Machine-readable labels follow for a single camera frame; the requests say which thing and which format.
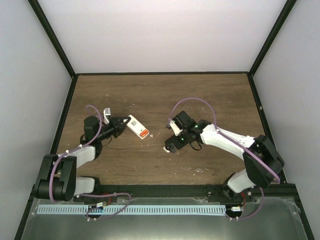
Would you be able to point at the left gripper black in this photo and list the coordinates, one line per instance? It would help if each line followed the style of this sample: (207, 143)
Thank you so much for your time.
(118, 128)

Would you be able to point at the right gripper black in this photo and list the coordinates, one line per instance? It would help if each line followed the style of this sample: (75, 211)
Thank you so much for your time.
(170, 146)

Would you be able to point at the white remote control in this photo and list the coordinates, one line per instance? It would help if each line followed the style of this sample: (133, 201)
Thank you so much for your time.
(136, 126)

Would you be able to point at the white battery cover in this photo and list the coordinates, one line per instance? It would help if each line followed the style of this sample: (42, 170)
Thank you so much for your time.
(166, 150)

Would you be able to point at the orange battery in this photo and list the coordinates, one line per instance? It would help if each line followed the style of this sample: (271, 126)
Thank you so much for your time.
(144, 133)

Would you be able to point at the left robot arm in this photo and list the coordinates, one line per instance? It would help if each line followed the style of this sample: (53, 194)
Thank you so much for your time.
(57, 178)

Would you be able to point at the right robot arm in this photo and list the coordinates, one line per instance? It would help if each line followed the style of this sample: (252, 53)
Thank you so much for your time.
(262, 162)

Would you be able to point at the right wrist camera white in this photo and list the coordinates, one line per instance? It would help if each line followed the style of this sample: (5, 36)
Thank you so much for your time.
(173, 126)

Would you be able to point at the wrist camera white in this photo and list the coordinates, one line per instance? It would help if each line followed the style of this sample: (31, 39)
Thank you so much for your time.
(173, 126)
(106, 115)

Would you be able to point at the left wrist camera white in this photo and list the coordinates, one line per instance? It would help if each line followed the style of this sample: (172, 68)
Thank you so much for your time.
(106, 115)

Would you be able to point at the light blue cable duct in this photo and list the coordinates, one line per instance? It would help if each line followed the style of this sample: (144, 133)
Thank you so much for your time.
(201, 210)

